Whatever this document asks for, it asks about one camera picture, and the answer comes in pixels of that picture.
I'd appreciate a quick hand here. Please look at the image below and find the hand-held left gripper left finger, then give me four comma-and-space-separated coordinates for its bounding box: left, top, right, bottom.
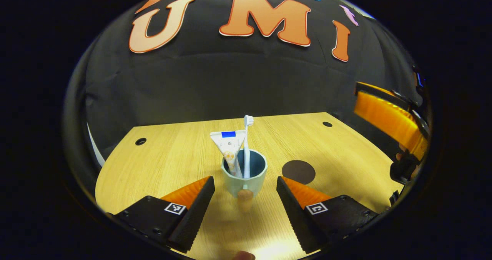
106, 175, 216, 253

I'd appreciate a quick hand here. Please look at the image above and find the light blue cup wooden handle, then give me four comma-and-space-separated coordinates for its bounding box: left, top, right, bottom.
221, 149, 268, 213

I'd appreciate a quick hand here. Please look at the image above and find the round brown coaster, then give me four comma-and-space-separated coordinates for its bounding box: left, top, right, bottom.
282, 160, 316, 185

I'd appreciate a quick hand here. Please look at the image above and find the wooden desktop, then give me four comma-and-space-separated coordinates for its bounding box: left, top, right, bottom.
95, 112, 404, 260

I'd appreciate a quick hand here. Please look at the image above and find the white toothpaste tube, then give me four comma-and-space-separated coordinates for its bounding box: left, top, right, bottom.
209, 130, 247, 178

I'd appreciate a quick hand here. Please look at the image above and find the white toothbrush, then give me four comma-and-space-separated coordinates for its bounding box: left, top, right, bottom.
243, 115, 254, 179

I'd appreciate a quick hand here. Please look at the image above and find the black backdrop cloth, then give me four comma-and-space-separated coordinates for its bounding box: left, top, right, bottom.
63, 0, 427, 176

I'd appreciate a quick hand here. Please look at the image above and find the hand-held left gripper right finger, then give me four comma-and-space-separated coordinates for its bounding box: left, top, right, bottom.
276, 175, 381, 254

